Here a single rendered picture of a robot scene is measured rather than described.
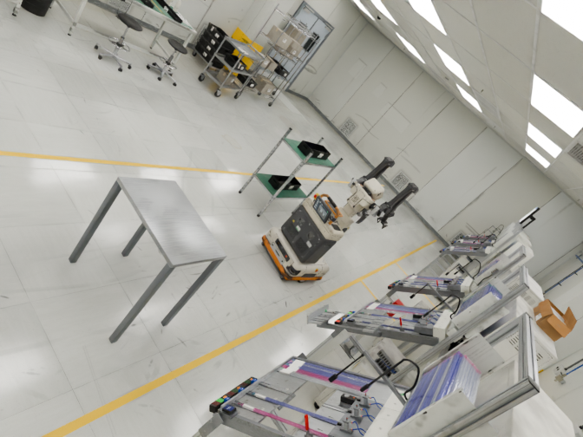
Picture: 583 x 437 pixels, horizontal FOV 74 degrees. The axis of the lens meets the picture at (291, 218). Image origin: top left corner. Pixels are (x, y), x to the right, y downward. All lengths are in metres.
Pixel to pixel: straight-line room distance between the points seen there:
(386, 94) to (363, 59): 1.37
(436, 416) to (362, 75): 11.93
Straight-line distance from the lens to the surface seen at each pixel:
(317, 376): 2.29
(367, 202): 4.23
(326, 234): 4.03
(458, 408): 1.47
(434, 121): 11.96
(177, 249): 2.36
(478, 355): 2.04
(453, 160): 11.73
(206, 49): 8.82
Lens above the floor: 2.24
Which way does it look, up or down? 24 degrees down
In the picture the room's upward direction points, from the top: 42 degrees clockwise
